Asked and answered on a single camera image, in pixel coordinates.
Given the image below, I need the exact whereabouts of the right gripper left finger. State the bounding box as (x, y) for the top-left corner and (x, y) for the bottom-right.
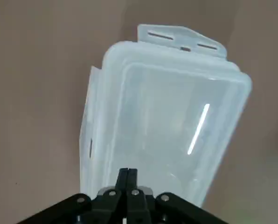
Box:
(15, 168), (130, 224)

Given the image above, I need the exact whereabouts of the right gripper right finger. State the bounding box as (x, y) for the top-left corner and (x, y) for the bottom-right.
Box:
(127, 168), (226, 224)

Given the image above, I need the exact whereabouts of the translucent white box lid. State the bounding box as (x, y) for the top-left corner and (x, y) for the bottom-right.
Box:
(79, 23), (253, 209)

